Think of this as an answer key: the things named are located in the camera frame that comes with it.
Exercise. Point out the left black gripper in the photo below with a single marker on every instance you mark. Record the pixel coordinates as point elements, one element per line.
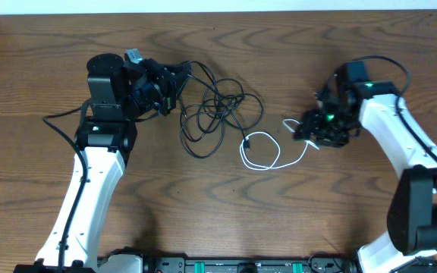
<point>171,84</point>

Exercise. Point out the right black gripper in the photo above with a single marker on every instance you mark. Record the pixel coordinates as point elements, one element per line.
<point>311,124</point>

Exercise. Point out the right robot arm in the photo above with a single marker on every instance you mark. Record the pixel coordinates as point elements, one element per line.
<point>350,102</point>

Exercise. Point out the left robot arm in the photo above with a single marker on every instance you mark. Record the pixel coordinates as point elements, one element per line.
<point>122,89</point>

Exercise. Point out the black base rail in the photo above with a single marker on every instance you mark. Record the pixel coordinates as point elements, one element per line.
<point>264,265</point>

